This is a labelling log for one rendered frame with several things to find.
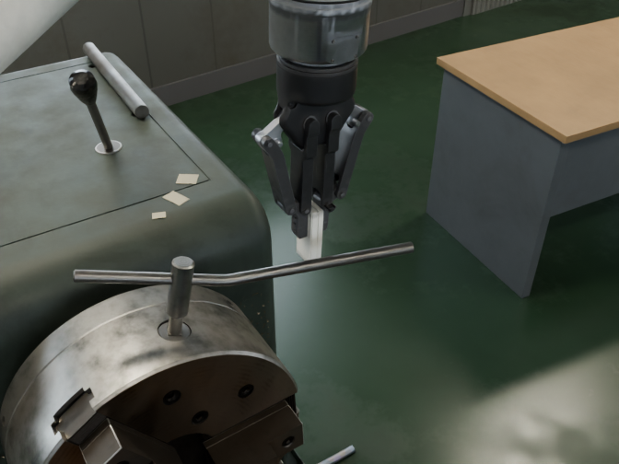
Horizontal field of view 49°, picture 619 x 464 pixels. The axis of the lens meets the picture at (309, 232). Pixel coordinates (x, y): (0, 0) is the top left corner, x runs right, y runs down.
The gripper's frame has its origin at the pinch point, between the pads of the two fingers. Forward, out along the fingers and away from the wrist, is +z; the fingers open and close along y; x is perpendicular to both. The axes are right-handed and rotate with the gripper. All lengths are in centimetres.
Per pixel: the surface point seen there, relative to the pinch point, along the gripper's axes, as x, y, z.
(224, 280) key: -2.5, -11.5, 0.2
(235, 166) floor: 207, 92, 125
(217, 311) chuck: 2.1, -10.3, 8.7
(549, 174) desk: 69, 138, 69
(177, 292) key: -1.6, -16.1, 0.6
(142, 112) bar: 40.4, -4.0, 2.5
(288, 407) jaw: -6.4, -6.0, 18.6
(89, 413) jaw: -4.7, -26.8, 8.7
